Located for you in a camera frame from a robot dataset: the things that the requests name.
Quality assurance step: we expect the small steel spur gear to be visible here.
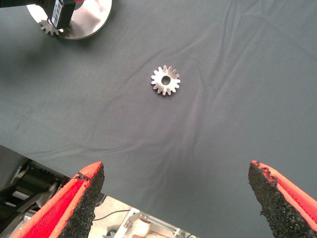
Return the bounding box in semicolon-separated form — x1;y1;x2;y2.
38;19;71;38

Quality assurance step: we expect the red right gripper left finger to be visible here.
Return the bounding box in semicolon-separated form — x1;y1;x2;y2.
11;161;105;238

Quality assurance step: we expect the large steel gear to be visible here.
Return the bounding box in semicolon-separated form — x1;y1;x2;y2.
150;65;181;97

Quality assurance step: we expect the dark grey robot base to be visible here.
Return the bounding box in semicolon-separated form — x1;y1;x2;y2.
0;145;75;238

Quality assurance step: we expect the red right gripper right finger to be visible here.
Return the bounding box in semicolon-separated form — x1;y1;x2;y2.
248;160;317;238

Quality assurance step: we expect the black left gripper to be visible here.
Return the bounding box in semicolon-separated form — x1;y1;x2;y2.
41;0;85;29

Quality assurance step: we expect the round metal plate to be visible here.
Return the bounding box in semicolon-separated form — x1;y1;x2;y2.
26;0;112;40

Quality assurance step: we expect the dark grey table cloth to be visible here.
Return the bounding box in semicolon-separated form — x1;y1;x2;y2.
0;0;317;238

